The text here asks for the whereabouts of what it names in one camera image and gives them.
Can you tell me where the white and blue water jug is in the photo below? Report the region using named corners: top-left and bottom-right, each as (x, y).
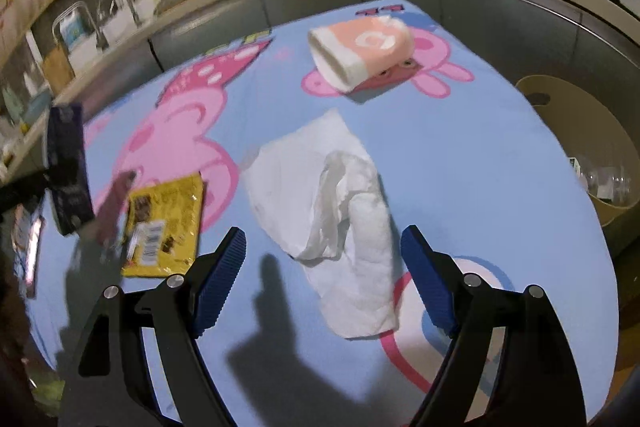
top-left (52, 2), bottom-right (99, 54)

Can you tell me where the wooden cutting board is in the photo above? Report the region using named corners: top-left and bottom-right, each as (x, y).
top-left (40, 47), bottom-right (76, 84)

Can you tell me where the dark blue carton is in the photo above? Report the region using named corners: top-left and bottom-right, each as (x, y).
top-left (46, 103), bottom-right (96, 236)

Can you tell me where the yellow foil packet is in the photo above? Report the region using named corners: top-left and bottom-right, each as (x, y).
top-left (121, 173), bottom-right (205, 279)

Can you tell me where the blue printed blanket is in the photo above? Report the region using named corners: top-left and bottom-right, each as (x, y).
top-left (25, 0), bottom-right (621, 427)

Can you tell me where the white tissue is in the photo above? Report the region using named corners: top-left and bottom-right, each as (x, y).
top-left (240, 108), bottom-right (401, 340)

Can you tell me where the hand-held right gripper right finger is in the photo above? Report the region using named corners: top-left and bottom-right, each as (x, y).
top-left (400, 224), bottom-right (588, 427)

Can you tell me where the beige bin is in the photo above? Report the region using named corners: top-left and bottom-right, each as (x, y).
top-left (514, 74), bottom-right (640, 228)

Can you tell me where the metal faucet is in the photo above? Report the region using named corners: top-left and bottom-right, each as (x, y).
top-left (95, 0), bottom-right (139, 48)

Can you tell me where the pink paper cup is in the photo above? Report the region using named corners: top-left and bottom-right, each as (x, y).
top-left (307, 16), bottom-right (416, 95)

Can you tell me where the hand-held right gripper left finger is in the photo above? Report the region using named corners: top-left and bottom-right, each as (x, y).
top-left (57, 227), bottom-right (247, 427)

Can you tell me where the black phone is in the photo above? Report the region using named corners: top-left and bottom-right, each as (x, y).
top-left (12, 204), bottom-right (45, 299)

